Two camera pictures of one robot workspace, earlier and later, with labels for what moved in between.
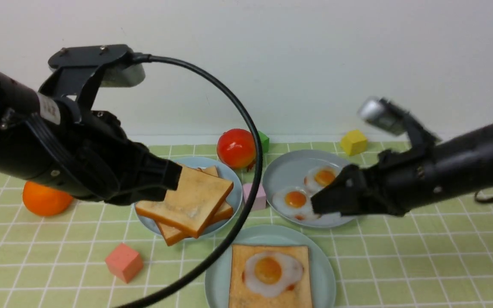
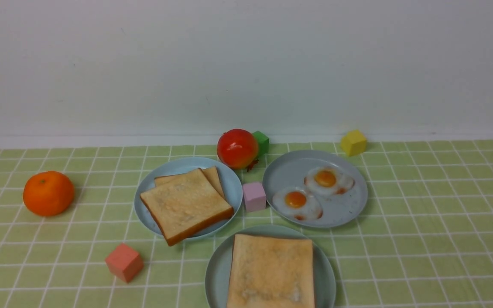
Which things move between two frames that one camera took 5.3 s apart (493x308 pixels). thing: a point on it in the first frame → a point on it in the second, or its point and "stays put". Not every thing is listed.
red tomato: x=236 y=148 stays put
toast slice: x=193 y=208 → x=271 y=272
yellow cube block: x=353 y=142 stays put
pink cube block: x=259 y=201 stays put
